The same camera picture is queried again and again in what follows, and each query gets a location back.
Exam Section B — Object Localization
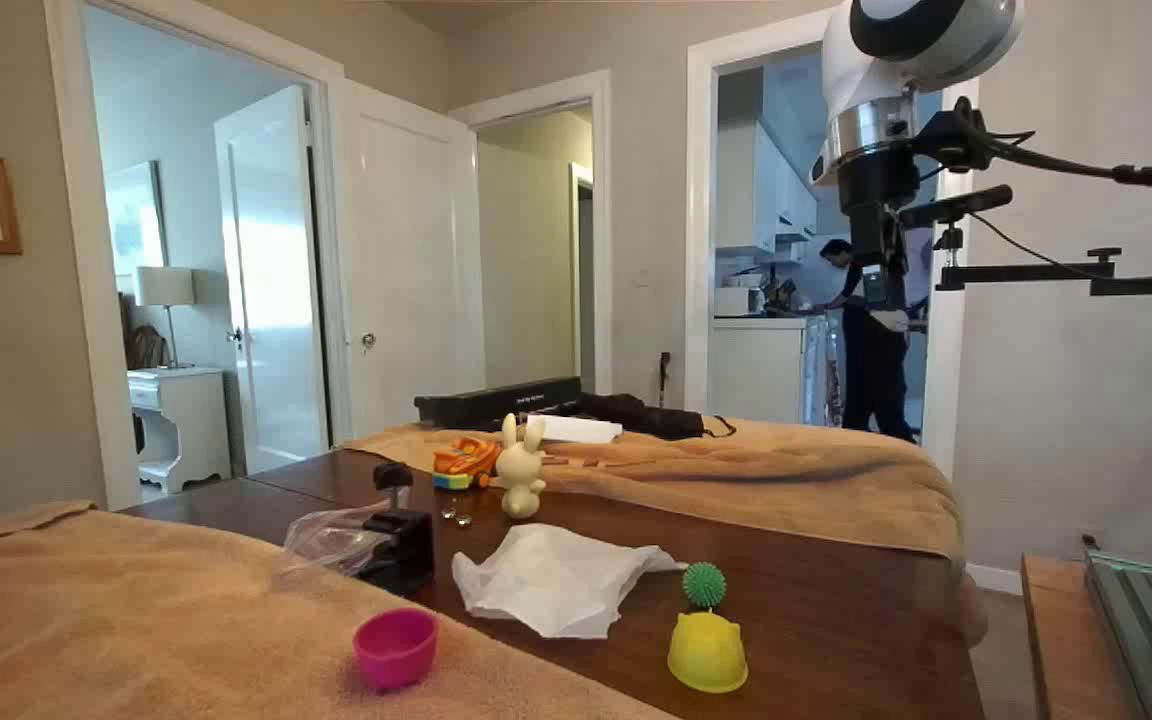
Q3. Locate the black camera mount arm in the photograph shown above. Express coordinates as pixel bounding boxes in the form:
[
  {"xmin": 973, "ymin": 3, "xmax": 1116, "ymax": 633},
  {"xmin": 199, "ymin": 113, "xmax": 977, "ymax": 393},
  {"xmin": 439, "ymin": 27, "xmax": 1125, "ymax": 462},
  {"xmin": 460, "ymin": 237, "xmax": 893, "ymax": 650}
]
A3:
[{"xmin": 896, "ymin": 100, "xmax": 1152, "ymax": 296}]

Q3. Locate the pink plastic cup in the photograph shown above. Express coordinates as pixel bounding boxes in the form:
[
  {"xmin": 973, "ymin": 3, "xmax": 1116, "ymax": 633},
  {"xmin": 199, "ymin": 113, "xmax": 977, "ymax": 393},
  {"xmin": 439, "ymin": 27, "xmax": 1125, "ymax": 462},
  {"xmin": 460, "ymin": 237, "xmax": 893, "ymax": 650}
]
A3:
[{"xmin": 353, "ymin": 609, "xmax": 438, "ymax": 690}]

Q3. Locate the clear plastic crayon bag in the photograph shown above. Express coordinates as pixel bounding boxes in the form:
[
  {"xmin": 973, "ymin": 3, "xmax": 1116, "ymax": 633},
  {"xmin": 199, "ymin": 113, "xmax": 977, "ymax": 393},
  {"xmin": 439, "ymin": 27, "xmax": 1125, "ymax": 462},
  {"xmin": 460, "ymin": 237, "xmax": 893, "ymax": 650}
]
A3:
[{"xmin": 285, "ymin": 509, "xmax": 383, "ymax": 570}]

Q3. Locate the orange toy truck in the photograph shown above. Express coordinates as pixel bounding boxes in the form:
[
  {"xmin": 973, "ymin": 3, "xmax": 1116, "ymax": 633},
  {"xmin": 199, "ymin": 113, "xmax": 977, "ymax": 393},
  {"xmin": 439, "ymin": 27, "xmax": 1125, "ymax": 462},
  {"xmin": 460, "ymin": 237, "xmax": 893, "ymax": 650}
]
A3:
[{"xmin": 432, "ymin": 439, "xmax": 502, "ymax": 491}]

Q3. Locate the white paper towel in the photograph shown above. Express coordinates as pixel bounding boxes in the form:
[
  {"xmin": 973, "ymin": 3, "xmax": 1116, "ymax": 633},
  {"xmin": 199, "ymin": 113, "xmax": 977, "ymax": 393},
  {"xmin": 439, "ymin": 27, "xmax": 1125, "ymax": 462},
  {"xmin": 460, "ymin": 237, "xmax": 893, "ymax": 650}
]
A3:
[{"xmin": 451, "ymin": 522, "xmax": 681, "ymax": 638}]

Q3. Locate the green ball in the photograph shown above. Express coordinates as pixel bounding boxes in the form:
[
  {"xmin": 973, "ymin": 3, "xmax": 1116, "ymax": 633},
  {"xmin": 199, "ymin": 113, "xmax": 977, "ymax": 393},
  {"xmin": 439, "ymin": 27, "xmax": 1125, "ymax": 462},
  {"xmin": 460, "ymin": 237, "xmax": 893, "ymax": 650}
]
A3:
[{"xmin": 681, "ymin": 560, "xmax": 730, "ymax": 609}]

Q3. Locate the person in white shirt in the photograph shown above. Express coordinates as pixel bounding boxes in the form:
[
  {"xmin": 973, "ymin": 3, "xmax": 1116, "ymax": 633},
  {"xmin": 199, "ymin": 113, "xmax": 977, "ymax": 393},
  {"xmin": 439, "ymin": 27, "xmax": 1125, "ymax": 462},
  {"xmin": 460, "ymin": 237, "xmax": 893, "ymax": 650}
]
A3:
[{"xmin": 819, "ymin": 238, "xmax": 914, "ymax": 439}]

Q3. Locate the tan towel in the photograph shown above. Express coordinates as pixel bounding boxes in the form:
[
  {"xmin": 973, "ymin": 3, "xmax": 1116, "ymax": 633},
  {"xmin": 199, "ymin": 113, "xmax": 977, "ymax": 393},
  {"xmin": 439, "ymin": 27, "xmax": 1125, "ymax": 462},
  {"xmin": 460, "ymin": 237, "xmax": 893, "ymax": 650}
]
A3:
[
  {"xmin": 340, "ymin": 414, "xmax": 992, "ymax": 650},
  {"xmin": 0, "ymin": 505, "xmax": 668, "ymax": 720}
]

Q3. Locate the black fabric bag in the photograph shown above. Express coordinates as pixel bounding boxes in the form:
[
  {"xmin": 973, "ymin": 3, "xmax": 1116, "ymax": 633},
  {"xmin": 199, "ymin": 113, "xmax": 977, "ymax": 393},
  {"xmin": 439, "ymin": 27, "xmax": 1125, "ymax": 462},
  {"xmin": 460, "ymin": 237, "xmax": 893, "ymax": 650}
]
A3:
[{"xmin": 575, "ymin": 393, "xmax": 705, "ymax": 439}]

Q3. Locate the tan towel far side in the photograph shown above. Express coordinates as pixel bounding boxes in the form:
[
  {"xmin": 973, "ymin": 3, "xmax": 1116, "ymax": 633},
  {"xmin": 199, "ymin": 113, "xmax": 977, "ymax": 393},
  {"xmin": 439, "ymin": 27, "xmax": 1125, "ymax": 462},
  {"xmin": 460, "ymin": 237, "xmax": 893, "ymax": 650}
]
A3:
[{"xmin": 340, "ymin": 414, "xmax": 992, "ymax": 650}]

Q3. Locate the black long case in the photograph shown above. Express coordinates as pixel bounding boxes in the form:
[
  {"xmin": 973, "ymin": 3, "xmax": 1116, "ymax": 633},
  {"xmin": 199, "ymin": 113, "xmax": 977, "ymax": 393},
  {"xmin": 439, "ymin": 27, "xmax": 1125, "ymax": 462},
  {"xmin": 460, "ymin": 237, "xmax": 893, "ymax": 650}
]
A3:
[{"xmin": 418, "ymin": 374, "xmax": 580, "ymax": 427}]

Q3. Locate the cream bunny figurine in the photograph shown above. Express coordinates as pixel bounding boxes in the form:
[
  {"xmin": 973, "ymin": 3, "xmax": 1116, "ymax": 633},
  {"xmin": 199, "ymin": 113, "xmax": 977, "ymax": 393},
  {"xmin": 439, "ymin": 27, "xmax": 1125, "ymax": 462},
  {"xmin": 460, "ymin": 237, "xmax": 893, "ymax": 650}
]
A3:
[{"xmin": 498, "ymin": 414, "xmax": 543, "ymax": 521}]

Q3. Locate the tan towel near side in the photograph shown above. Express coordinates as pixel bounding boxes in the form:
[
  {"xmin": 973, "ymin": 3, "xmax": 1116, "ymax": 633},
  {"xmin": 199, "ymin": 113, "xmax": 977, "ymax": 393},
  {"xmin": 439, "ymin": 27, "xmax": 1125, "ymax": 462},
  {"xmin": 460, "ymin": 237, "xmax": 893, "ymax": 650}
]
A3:
[{"xmin": 0, "ymin": 505, "xmax": 668, "ymax": 720}]

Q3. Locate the table lamp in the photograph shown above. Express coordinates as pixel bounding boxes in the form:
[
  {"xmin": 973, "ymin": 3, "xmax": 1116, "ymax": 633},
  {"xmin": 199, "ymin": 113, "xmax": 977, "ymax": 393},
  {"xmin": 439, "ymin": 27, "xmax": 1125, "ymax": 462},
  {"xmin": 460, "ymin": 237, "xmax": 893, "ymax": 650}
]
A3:
[{"xmin": 138, "ymin": 266, "xmax": 198, "ymax": 323}]

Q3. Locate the white dresser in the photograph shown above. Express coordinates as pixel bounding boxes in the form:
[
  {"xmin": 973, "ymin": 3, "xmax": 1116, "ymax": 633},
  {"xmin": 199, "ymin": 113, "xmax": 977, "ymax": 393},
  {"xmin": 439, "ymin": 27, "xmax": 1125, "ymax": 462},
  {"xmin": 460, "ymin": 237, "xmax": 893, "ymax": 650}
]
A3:
[{"xmin": 129, "ymin": 367, "xmax": 231, "ymax": 497}]

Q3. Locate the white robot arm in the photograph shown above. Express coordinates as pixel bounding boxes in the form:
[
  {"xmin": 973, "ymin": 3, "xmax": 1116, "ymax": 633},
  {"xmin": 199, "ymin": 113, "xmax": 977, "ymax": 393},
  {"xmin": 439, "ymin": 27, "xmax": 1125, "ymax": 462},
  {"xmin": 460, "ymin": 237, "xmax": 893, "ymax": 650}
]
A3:
[{"xmin": 816, "ymin": 0, "xmax": 1023, "ymax": 263}]

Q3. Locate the black clamp object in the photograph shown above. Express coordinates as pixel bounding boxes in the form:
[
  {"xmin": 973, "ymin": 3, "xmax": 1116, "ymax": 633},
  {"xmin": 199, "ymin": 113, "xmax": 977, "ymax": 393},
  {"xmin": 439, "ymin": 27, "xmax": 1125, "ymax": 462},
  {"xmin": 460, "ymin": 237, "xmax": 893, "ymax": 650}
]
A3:
[{"xmin": 362, "ymin": 461, "xmax": 432, "ymax": 592}]

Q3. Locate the yellow plastic cup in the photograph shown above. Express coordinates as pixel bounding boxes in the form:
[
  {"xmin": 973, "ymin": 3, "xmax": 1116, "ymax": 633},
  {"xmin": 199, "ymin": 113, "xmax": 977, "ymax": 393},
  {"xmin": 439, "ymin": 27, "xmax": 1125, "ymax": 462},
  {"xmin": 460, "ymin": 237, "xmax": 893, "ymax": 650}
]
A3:
[{"xmin": 668, "ymin": 613, "xmax": 747, "ymax": 697}]

